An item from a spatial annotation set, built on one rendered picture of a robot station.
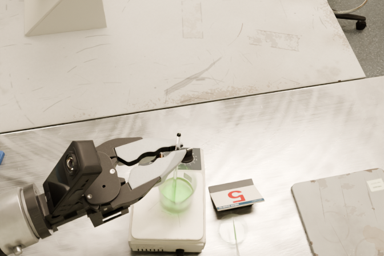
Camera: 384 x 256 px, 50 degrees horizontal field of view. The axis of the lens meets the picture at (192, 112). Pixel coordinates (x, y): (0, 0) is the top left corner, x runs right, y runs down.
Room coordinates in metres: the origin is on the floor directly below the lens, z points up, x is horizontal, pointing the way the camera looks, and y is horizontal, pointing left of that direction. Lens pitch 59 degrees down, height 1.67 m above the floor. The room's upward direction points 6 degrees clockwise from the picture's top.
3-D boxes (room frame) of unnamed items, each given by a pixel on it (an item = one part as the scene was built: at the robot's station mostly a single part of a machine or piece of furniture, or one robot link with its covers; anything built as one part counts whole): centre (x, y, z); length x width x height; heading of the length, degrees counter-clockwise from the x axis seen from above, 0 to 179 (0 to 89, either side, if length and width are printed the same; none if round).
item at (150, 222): (0.23, 0.02, 0.98); 0.12 x 0.12 x 0.01; 5
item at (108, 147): (0.23, 0.10, 1.16); 0.09 x 0.05 x 0.02; 122
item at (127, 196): (0.19, 0.07, 1.16); 0.09 x 0.05 x 0.02; 120
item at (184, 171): (0.23, 0.01, 1.03); 0.07 x 0.06 x 0.08; 9
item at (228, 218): (0.21, -0.10, 0.91); 0.06 x 0.06 x 0.02
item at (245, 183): (0.28, -0.10, 0.92); 0.09 x 0.06 x 0.04; 108
